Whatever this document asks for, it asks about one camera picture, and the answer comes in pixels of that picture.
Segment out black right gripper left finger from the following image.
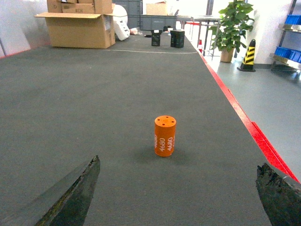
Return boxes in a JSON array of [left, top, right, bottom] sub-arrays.
[[0, 155, 100, 226]]

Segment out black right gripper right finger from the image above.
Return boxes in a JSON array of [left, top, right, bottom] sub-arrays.
[[256, 163, 301, 226]]

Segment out orange cylinder cap 4680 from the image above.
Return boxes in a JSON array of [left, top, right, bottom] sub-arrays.
[[154, 115, 176, 157]]

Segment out steel roller shelf rack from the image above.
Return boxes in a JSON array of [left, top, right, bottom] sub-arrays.
[[270, 0, 301, 75]]

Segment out yellow black traffic cone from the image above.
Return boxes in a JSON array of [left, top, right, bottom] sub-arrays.
[[237, 39, 256, 72]]

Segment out red white traffic cone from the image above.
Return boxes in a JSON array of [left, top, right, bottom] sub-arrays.
[[198, 40, 203, 53]]

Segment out potted green plant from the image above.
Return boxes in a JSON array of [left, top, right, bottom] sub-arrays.
[[211, 0, 254, 63]]

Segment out large open cardboard box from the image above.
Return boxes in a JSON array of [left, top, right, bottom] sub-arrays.
[[35, 12, 115, 49]]

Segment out black box right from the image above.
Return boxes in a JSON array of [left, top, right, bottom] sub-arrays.
[[170, 30, 185, 48]]

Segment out black box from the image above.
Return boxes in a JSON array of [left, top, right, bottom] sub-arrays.
[[151, 30, 163, 47], [170, 30, 185, 48]]

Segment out black box left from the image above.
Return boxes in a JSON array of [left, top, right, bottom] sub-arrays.
[[151, 30, 163, 47]]

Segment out stacked cardboard boxes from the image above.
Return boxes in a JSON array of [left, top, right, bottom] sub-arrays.
[[47, 0, 113, 14]]

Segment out grey plastic crate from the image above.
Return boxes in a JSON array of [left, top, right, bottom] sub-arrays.
[[140, 15, 177, 31]]

